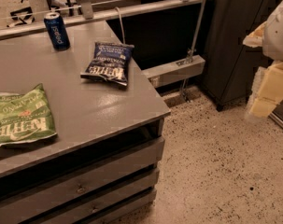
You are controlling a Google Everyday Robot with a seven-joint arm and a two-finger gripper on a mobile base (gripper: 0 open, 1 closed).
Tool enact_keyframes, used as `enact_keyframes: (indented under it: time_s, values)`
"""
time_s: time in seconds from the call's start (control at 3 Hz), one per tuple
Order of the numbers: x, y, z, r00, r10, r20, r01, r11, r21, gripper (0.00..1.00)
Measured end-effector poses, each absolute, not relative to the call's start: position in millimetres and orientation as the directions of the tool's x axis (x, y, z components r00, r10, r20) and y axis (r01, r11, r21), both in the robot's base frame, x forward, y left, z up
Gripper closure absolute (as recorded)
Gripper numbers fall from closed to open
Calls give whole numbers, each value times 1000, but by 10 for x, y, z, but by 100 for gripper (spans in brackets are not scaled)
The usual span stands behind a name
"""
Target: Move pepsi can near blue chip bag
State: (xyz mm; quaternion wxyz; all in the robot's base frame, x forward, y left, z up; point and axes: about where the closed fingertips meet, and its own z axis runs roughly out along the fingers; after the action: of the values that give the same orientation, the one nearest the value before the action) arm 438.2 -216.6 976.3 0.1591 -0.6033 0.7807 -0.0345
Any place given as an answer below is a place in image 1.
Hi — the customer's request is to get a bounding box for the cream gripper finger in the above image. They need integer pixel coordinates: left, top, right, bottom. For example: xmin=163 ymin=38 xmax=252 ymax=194
xmin=243 ymin=22 xmax=266 ymax=48
xmin=248 ymin=61 xmax=283 ymax=118

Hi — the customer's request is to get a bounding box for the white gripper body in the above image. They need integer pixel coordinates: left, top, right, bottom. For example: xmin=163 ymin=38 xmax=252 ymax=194
xmin=262 ymin=0 xmax=283 ymax=61

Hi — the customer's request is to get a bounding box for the blue pepsi can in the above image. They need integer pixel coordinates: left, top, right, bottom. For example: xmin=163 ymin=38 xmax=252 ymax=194
xmin=44 ymin=12 xmax=70 ymax=51

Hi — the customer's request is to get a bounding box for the blue kettle chip bag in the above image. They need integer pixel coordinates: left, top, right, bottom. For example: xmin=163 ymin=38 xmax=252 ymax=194
xmin=80 ymin=42 xmax=134 ymax=87

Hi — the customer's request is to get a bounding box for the green kettle chip bag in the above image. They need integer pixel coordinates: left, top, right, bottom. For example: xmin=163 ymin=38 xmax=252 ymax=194
xmin=0 ymin=84 xmax=57 ymax=147

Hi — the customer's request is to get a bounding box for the dark grey cabinet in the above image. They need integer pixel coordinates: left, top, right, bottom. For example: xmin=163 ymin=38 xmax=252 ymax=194
xmin=198 ymin=0 xmax=282 ymax=111

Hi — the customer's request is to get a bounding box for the bottom grey drawer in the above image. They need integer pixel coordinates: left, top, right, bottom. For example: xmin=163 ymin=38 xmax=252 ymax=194
xmin=80 ymin=188 xmax=157 ymax=224

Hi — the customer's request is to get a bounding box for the grey drawer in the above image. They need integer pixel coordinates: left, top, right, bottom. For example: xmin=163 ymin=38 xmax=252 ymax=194
xmin=32 ymin=166 xmax=161 ymax=224
xmin=80 ymin=188 xmax=157 ymax=224
xmin=0 ymin=138 xmax=164 ymax=224

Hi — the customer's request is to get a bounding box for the grey drawer cabinet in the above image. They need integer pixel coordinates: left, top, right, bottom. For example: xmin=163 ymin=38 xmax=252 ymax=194
xmin=0 ymin=20 xmax=172 ymax=224

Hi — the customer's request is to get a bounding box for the middle grey drawer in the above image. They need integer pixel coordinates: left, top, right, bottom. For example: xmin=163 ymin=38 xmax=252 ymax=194
xmin=32 ymin=166 xmax=161 ymax=224

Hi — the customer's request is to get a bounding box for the top grey drawer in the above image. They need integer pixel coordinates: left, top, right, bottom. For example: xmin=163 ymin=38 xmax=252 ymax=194
xmin=0 ymin=138 xmax=164 ymax=224

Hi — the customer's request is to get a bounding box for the grey metal bracket block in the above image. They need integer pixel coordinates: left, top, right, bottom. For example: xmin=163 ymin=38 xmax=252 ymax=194
xmin=143 ymin=55 xmax=205 ymax=88

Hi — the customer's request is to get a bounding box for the white cable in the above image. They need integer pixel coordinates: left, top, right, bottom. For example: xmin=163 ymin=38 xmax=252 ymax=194
xmin=114 ymin=6 xmax=127 ymax=45

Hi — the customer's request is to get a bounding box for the grey metal rail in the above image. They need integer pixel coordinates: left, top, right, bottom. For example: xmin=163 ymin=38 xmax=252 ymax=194
xmin=0 ymin=0 xmax=203 ymax=40

